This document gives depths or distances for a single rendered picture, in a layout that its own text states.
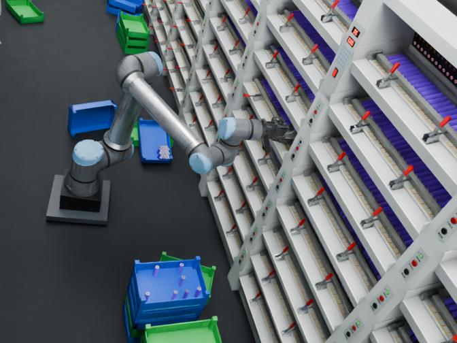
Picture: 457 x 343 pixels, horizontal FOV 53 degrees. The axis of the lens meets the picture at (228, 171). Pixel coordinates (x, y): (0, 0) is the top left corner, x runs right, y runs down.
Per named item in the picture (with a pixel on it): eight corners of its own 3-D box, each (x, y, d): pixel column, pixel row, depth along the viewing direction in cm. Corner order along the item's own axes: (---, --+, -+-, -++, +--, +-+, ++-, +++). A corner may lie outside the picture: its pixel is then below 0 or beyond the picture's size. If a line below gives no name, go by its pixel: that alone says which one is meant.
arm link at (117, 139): (90, 154, 254) (125, 47, 204) (115, 145, 266) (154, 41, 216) (106, 173, 250) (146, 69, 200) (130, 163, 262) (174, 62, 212)
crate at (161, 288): (138, 311, 189) (141, 301, 184) (132, 270, 203) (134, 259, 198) (205, 303, 201) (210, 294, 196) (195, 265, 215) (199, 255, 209)
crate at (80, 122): (66, 129, 305) (71, 137, 301) (69, 105, 292) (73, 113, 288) (109, 122, 322) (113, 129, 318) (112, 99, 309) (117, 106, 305)
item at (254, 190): (256, 222, 226) (256, 205, 215) (223, 142, 265) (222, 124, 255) (294, 212, 229) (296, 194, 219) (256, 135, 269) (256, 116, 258)
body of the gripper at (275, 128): (290, 128, 194) (265, 126, 189) (283, 143, 199) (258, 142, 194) (284, 117, 199) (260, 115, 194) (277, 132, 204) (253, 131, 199)
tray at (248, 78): (283, 168, 201) (283, 153, 194) (242, 88, 241) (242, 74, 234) (325, 158, 205) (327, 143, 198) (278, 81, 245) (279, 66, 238)
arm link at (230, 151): (205, 159, 198) (212, 137, 190) (222, 151, 206) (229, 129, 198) (220, 172, 194) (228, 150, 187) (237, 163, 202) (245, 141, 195)
